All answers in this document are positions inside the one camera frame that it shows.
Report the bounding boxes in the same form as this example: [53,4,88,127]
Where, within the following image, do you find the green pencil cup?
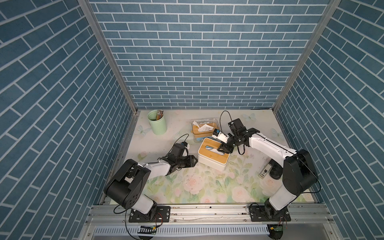
[147,110,167,136]

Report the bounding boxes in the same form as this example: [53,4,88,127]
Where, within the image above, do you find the small grey remote device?
[259,164,272,179]

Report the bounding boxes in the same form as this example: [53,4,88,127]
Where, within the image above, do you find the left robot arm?
[104,142,198,223]

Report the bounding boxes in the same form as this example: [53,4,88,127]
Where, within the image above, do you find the clear plastic tissue box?
[191,118,221,143]

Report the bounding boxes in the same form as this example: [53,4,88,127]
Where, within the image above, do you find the white plastic box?
[198,149,230,172]

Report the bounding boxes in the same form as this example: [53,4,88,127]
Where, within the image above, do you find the black round knob object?
[269,159,283,180]

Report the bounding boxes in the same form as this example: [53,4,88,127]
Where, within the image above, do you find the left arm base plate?
[129,205,171,223]

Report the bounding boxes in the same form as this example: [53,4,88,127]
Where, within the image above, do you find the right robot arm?
[213,119,319,221]

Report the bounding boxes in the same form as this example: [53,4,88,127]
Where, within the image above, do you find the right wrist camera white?
[212,129,229,144]

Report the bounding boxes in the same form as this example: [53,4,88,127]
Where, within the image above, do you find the bundle of coloured pencils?
[156,110,164,121]

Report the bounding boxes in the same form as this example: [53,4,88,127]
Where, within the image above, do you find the white box with bamboo lid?
[198,138,230,168]

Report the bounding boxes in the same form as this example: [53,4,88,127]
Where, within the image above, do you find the aluminium mounting rail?
[86,203,334,225]

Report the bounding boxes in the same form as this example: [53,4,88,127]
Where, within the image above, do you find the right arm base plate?
[248,203,291,222]

